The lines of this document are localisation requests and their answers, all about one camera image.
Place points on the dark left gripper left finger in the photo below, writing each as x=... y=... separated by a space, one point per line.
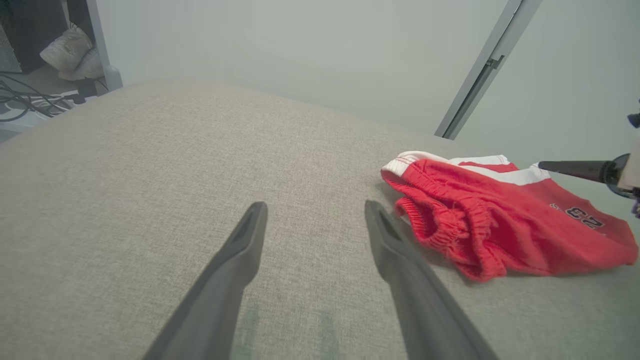
x=220 y=300

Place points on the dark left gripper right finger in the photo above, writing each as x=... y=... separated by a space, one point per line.
x=425 y=310

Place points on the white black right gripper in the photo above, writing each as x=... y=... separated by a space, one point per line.
x=631 y=172

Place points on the plain red shirt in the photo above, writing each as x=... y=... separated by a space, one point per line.
x=525 y=235

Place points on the grey fabric sofa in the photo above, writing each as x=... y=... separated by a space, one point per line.
x=150 y=200

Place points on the black power adapter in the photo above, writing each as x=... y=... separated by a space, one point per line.
x=86 y=91

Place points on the white power strip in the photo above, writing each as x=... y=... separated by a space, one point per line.
x=30 y=121

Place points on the grey partition joint post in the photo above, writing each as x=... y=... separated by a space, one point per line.
x=492 y=55

